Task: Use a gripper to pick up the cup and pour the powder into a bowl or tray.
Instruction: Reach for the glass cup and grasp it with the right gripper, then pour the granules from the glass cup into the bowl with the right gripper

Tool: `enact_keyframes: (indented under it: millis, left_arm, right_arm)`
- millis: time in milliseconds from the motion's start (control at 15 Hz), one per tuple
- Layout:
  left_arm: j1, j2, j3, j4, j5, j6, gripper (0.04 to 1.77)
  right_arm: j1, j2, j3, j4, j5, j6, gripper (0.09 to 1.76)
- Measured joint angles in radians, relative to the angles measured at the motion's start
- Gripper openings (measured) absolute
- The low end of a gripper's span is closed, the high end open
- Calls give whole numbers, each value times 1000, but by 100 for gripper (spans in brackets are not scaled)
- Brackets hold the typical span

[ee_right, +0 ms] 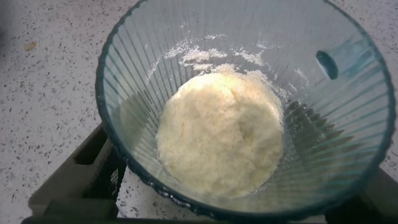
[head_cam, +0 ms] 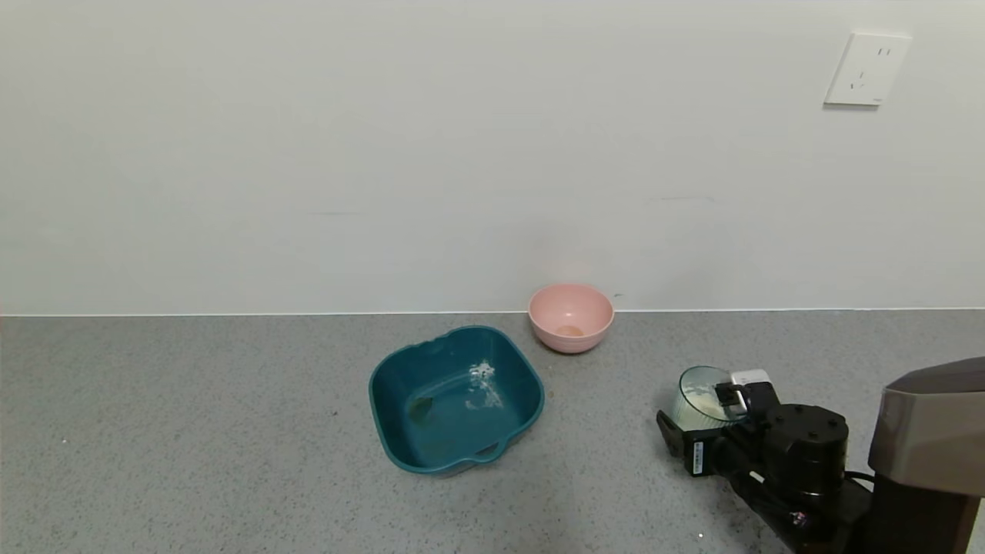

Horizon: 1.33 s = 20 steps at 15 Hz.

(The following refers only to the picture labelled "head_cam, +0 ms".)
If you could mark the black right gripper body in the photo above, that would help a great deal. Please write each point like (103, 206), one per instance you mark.
(696, 455)

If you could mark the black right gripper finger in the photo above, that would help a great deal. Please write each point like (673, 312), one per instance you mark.
(672, 435)
(727, 395)

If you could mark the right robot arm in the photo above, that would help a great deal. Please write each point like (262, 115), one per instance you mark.
(931, 431)

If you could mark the pink bowl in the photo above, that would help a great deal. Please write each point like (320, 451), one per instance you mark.
(550, 335)

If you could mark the small white powder residue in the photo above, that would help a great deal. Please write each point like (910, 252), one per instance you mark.
(485, 392)

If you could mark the teal plastic tray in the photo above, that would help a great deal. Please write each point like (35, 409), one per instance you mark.
(431, 431)

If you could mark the white wall socket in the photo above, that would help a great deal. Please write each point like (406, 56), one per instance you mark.
(867, 69)

